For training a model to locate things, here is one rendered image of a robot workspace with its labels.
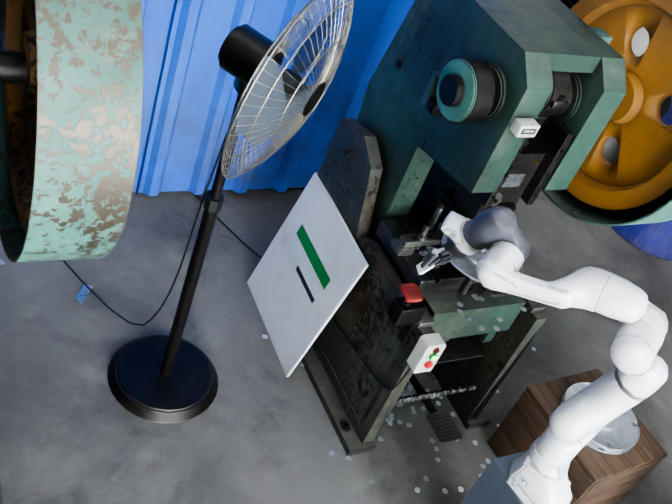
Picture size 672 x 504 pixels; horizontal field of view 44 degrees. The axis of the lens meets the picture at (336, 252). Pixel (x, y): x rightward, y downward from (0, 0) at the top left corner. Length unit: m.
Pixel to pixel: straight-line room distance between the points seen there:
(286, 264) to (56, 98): 1.85
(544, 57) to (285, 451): 1.56
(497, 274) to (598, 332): 2.03
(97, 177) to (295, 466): 1.62
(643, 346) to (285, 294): 1.50
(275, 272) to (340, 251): 0.42
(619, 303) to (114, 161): 1.26
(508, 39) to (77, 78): 1.29
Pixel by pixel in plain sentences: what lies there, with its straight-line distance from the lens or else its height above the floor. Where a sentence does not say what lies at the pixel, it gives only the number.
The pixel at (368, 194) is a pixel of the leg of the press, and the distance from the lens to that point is 2.85.
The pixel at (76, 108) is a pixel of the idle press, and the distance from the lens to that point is 1.51.
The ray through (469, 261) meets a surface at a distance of 2.71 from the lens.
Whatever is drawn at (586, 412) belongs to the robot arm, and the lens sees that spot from 2.36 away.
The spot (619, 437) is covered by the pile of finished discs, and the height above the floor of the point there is 0.38.
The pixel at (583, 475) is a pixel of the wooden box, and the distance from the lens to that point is 3.01.
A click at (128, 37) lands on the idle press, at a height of 1.60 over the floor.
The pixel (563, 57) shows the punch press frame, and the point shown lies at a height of 1.49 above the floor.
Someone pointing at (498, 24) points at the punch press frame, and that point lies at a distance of 2.43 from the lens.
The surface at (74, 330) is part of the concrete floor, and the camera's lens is 3.13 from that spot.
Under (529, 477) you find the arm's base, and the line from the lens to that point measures 2.59.
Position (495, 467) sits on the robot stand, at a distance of 2.67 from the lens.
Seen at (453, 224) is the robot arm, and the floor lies 1.10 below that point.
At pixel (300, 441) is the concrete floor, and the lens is 3.00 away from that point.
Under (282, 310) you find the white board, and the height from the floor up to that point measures 0.13.
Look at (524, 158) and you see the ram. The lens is 2.60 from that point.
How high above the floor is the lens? 2.34
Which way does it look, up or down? 39 degrees down
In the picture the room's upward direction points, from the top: 23 degrees clockwise
